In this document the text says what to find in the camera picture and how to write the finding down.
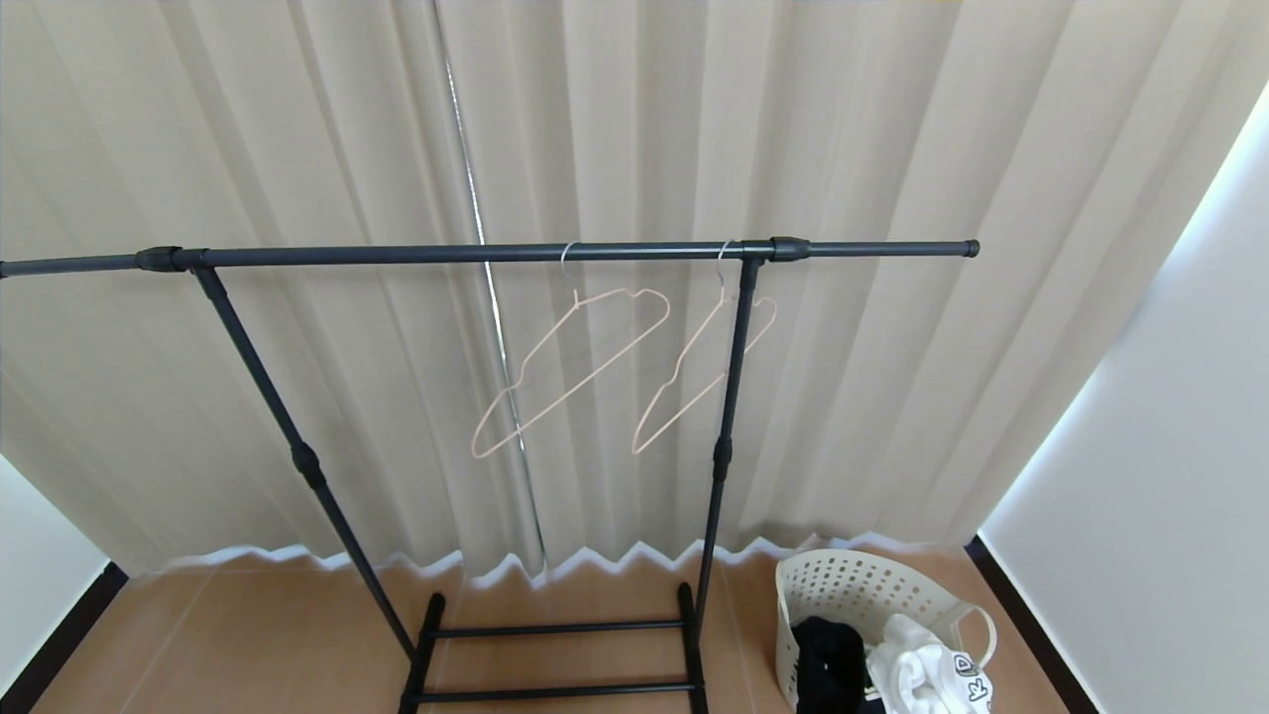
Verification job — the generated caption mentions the pink clothes hanger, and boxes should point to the pink clothes hanger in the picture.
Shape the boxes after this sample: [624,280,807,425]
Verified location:
[471,243,671,460]
[632,241,778,456]

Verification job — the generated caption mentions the white printed T-shirt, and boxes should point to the white printed T-shirt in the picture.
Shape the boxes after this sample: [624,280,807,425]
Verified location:
[865,613,995,714]

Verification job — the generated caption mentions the black clothes rack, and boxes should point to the black clothes rack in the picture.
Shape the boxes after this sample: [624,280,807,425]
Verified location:
[0,236,981,714]

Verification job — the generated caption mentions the white laundry basket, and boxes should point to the white laundry basket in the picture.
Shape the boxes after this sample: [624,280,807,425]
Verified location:
[774,549,998,714]

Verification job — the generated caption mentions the black garment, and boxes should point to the black garment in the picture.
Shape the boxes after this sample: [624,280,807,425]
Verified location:
[791,616,883,714]

